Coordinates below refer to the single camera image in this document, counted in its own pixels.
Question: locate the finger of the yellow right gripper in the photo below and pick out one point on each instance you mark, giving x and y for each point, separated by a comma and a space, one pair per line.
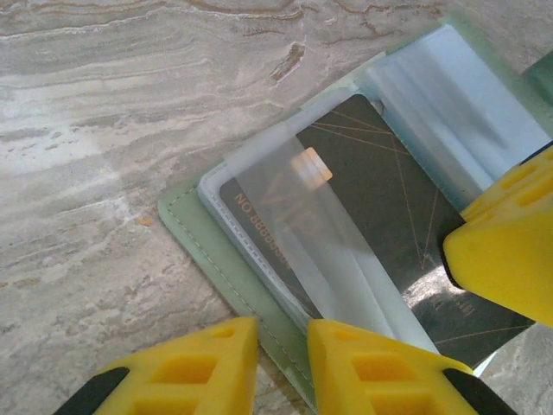
510, 259

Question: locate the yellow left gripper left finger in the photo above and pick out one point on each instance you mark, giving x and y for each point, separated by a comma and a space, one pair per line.
194, 359

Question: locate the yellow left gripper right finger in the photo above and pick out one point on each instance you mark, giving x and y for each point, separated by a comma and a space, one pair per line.
345, 363

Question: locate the green card holder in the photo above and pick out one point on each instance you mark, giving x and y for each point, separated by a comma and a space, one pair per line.
194, 233

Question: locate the black VIP credit card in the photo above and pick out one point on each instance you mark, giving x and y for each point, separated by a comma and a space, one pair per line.
389, 194

